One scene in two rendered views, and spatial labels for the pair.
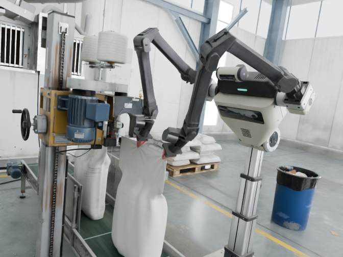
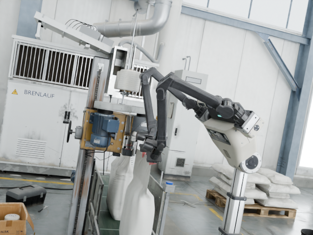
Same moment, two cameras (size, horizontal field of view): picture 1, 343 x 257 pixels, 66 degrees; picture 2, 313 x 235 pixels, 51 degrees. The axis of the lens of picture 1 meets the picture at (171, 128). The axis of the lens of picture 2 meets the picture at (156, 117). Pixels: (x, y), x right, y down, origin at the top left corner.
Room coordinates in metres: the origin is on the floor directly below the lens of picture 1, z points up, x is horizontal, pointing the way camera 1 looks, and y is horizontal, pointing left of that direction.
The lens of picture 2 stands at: (-0.67, -0.86, 1.50)
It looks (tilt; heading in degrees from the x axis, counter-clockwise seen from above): 3 degrees down; 24
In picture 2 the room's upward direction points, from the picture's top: 10 degrees clockwise
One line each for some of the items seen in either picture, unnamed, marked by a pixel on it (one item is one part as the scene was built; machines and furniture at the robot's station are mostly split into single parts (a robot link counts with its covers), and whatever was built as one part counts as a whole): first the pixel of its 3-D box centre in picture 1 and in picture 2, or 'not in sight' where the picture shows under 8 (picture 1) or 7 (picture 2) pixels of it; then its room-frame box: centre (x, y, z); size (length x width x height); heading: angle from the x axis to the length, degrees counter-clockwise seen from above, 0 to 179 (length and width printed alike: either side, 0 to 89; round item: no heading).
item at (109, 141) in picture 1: (108, 141); (126, 152); (1.70, 0.39, 1.04); 0.08 x 0.06 x 0.05; 130
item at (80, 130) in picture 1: (81, 118); (102, 129); (1.42, 0.49, 1.21); 0.15 x 0.15 x 0.25
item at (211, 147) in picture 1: (203, 146); (276, 186); (5.01, -0.65, 0.44); 0.68 x 0.44 x 0.15; 130
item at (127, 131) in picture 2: (102, 106); (126, 124); (1.74, 0.47, 1.26); 0.22 x 0.05 x 0.16; 40
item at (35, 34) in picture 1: (42, 44); (116, 72); (3.67, 1.85, 1.82); 0.51 x 0.27 x 0.71; 40
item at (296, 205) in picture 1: (293, 197); not in sight; (3.08, -1.55, 0.32); 0.51 x 0.48 x 0.65; 130
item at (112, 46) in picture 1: (112, 48); (129, 80); (1.53, 0.38, 1.61); 0.17 x 0.17 x 0.17
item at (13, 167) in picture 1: (16, 170); (77, 176); (2.82, 1.65, 0.35); 0.30 x 0.15 x 0.15; 40
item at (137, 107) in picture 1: (119, 112); (141, 130); (1.87, 0.38, 1.21); 0.30 x 0.25 x 0.30; 40
